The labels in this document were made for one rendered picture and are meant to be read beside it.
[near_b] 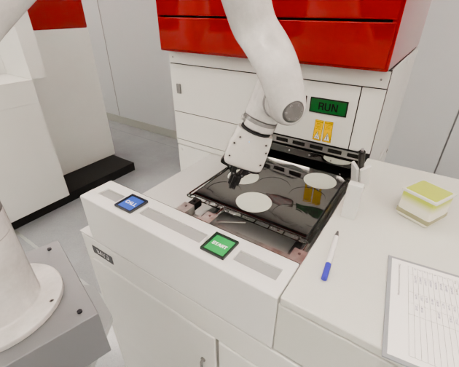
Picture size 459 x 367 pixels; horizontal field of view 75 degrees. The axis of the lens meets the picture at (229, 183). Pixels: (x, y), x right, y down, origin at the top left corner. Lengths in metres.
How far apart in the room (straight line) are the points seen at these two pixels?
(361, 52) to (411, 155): 1.76
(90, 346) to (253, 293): 0.30
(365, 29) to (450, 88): 1.61
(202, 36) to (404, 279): 0.92
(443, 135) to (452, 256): 1.88
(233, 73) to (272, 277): 0.78
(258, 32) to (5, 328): 0.65
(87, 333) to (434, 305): 0.56
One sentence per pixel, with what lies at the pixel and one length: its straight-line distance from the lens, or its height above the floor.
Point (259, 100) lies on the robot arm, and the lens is 0.67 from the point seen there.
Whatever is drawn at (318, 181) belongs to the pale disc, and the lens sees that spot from 0.96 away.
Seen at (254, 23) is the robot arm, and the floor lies 1.34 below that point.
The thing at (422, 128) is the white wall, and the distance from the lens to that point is 2.53.
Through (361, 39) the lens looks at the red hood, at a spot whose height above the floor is 1.30.
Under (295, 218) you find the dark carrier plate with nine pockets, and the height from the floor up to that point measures 0.90.
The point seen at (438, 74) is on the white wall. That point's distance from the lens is 2.45.
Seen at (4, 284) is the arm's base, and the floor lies 1.01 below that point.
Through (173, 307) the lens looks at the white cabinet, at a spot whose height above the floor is 0.74.
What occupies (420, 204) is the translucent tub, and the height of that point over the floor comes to 1.01.
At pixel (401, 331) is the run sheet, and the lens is 0.54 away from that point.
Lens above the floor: 1.37
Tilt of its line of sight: 31 degrees down
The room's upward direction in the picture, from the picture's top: straight up
